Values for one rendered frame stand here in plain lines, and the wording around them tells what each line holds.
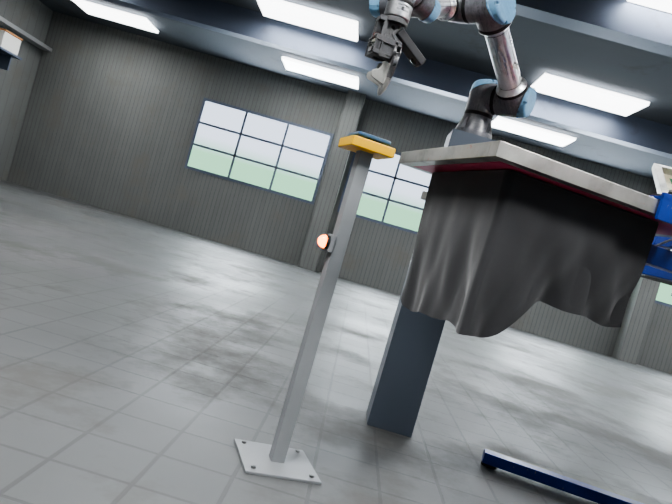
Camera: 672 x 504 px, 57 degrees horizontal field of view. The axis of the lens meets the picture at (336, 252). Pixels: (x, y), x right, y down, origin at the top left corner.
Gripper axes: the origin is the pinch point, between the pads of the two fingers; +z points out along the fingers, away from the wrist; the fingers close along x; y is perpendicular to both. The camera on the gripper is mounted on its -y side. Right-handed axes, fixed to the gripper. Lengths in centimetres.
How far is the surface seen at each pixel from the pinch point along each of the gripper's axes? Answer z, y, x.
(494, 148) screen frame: 13.3, -17.3, 39.7
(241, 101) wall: -139, -60, -946
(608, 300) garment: 39, -66, 34
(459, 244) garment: 35.9, -26.5, 19.6
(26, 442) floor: 110, 65, 12
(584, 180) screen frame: 13, -42, 41
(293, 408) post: 93, 0, 2
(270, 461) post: 110, 2, 2
